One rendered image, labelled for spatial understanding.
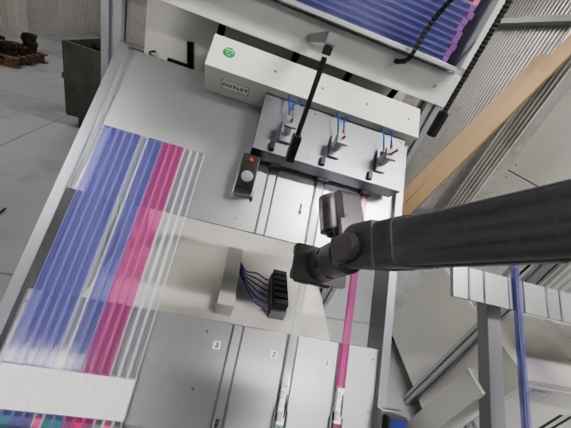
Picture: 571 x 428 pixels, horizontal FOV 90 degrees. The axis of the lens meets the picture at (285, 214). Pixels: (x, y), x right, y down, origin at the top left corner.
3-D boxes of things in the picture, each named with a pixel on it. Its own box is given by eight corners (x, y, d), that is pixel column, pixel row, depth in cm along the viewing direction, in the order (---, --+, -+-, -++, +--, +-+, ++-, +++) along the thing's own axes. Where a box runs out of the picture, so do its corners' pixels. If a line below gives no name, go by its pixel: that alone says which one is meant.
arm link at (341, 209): (354, 256, 34) (407, 261, 37) (346, 169, 37) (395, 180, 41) (304, 270, 44) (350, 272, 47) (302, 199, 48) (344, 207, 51)
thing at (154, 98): (375, 266, 70) (387, 265, 65) (81, 195, 57) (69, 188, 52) (387, 147, 79) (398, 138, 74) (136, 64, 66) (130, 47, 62)
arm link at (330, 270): (332, 273, 39) (370, 273, 41) (330, 225, 41) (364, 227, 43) (315, 278, 46) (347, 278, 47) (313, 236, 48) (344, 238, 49)
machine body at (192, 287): (271, 437, 116) (331, 346, 86) (83, 418, 102) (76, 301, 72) (272, 308, 171) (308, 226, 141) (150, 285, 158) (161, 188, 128)
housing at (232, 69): (383, 162, 79) (419, 137, 66) (205, 105, 70) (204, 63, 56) (386, 137, 81) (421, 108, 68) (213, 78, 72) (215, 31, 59)
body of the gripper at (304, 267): (293, 244, 53) (306, 233, 46) (343, 256, 55) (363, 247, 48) (288, 278, 51) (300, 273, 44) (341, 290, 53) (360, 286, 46)
